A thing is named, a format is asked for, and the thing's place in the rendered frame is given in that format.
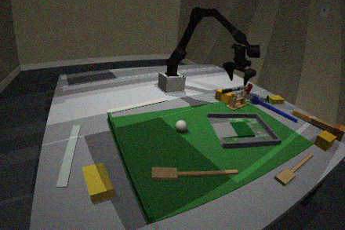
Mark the grey ball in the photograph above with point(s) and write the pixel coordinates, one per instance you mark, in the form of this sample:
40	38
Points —
181	126

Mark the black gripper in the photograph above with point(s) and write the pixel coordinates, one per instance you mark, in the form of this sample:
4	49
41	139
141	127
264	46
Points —
239	64

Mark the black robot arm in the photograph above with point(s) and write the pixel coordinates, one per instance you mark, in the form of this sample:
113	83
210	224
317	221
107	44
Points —
196	15

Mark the brown cube with yellow top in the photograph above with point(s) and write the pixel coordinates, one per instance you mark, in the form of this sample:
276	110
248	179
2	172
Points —
325	140

